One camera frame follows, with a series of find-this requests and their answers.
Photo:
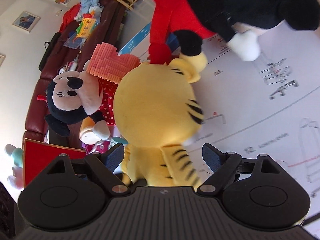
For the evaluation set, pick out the framed wall picture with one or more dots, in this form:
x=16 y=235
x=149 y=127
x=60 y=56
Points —
x=26 y=21

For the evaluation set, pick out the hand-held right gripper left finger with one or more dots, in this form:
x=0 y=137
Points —
x=115 y=155

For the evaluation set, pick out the red plush toy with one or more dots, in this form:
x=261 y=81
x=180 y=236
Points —
x=162 y=17

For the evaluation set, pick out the light blue cloth pile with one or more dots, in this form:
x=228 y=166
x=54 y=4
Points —
x=92 y=1

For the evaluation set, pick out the clear plastic box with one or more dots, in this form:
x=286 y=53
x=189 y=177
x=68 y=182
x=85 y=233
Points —
x=73 y=41

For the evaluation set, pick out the yellow tiger plush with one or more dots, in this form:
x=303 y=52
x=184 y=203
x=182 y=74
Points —
x=155 y=105

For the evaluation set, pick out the orange white toy hair dryer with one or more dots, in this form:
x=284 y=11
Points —
x=86 y=132

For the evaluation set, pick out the black bag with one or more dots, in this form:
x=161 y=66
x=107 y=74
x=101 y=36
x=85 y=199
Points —
x=48 y=52

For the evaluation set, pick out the pink beaded toy shoe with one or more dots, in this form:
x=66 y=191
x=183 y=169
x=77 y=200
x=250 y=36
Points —
x=96 y=148

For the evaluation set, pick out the coral brick block toy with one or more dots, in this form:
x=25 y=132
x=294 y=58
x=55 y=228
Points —
x=110 y=60

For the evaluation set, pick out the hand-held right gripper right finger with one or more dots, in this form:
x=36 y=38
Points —
x=212 y=155

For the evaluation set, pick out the red cloth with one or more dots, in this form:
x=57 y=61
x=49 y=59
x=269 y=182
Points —
x=70 y=17

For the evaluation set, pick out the pastel plush toy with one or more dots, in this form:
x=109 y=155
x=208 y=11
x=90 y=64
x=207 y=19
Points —
x=15 y=156

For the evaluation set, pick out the white printed instruction sheet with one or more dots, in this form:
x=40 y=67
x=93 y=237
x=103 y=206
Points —
x=250 y=100

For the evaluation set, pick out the black mouse plush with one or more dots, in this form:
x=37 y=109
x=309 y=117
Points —
x=237 y=0

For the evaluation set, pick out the teal toy bottle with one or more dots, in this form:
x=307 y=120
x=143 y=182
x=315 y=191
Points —
x=117 y=140

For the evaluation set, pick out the red cardboard box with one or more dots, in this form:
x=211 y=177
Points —
x=42 y=152

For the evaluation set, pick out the colourful plastic toy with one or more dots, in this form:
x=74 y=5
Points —
x=86 y=25

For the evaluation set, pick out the polka dot mouse plush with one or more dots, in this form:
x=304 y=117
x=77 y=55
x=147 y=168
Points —
x=72 y=97

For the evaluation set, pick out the dark red leather sofa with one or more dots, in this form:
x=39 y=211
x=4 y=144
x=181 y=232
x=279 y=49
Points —
x=35 y=100

